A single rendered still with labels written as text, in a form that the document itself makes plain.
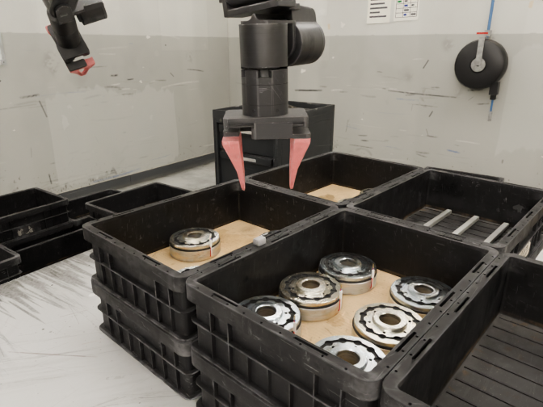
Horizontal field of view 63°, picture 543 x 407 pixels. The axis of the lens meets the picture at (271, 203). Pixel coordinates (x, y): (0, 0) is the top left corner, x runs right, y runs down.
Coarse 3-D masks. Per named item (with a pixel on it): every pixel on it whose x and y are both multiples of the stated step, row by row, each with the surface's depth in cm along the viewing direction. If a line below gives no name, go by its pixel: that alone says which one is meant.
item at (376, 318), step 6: (378, 312) 64; (384, 312) 64; (390, 312) 64; (396, 312) 64; (372, 318) 64; (378, 318) 63; (396, 318) 64; (402, 318) 63; (378, 324) 61; (384, 324) 61; (402, 324) 61; (390, 330) 61; (396, 330) 61
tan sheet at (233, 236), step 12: (228, 228) 103; (240, 228) 103; (252, 228) 103; (228, 240) 97; (240, 240) 97; (252, 240) 97; (156, 252) 91; (168, 252) 91; (228, 252) 91; (168, 264) 86; (180, 264) 86; (192, 264) 86
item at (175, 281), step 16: (192, 192) 96; (272, 192) 98; (288, 192) 96; (144, 208) 87; (336, 208) 87; (96, 224) 80; (96, 240) 76; (112, 240) 73; (128, 256) 69; (144, 256) 68; (224, 256) 67; (144, 272) 67; (160, 272) 63; (176, 272) 62; (192, 272) 62; (176, 288) 62
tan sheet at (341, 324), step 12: (384, 276) 82; (396, 276) 82; (384, 288) 78; (348, 300) 74; (360, 300) 74; (372, 300) 74; (384, 300) 74; (348, 312) 71; (312, 324) 68; (324, 324) 68; (336, 324) 68; (348, 324) 68; (312, 336) 65; (324, 336) 65
